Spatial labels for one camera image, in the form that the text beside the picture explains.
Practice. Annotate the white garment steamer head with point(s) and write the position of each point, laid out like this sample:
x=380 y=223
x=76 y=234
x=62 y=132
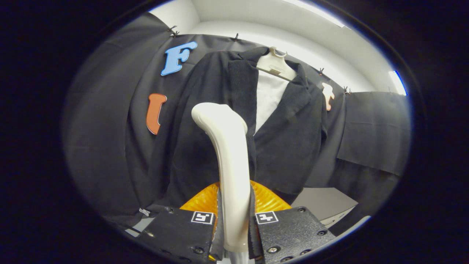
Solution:
x=232 y=157

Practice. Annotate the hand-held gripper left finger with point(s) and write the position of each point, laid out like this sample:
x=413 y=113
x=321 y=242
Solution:
x=179 y=234

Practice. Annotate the white shirt under jacket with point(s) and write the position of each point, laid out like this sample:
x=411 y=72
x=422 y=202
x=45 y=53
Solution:
x=269 y=99

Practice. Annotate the black backdrop cloth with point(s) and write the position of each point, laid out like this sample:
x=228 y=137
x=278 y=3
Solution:
x=102 y=128

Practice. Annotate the black suit jacket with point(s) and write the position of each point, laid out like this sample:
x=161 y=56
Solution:
x=289 y=146

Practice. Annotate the grey drawer cabinet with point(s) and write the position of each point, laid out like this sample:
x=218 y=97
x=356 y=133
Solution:
x=322 y=203

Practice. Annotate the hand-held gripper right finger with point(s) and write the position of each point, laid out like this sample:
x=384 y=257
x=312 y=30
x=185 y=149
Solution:
x=289 y=231

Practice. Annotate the white plastic clothes hanger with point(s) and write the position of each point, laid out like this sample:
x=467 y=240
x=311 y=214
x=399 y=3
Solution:
x=273 y=66

